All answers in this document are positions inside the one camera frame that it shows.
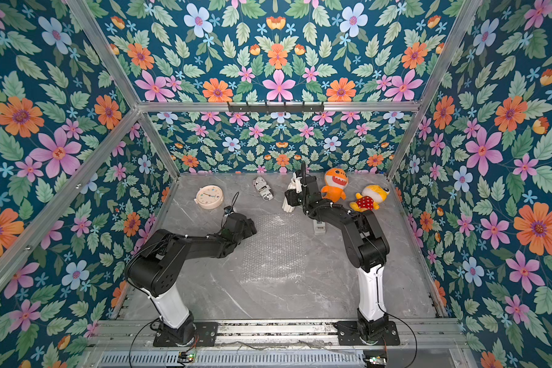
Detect clear bubble wrap sheet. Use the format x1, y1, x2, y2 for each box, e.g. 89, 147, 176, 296
241, 214, 305, 283

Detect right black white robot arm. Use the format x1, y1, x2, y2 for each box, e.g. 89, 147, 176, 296
285, 163, 389, 344

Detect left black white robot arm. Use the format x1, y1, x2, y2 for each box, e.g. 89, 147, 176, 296
125, 213, 257, 347

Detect orange shark plush toy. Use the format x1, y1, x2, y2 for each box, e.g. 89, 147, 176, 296
320, 168, 349, 202

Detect white grey remote device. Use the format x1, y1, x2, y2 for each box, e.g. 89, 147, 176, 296
313, 220, 327, 236

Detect pink round alarm clock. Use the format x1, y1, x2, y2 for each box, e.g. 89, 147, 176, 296
194, 185, 225, 210

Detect silver toy car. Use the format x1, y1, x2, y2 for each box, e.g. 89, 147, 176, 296
253, 176, 274, 201

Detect yellow shark plush toy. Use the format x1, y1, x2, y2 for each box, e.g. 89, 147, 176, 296
350, 185, 389, 213

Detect black hook rail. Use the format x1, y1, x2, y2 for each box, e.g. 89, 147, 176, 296
227, 102, 325, 113

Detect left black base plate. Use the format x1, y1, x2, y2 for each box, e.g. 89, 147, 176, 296
153, 322, 219, 347

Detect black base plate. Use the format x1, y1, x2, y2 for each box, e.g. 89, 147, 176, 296
153, 322, 219, 347
334, 320, 400, 347

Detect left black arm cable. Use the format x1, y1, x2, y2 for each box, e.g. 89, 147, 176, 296
127, 319, 159, 368

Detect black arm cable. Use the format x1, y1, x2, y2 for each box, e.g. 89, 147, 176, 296
381, 307, 419, 368
127, 319, 159, 368

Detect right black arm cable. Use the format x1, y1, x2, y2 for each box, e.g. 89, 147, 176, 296
381, 307, 419, 368

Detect white slotted cable duct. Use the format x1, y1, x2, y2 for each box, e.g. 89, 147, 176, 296
94, 351, 366, 367

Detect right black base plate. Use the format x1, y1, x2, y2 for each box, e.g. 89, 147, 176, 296
334, 320, 400, 347

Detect aluminium front rail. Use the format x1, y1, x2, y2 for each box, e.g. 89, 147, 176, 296
87, 317, 469, 351

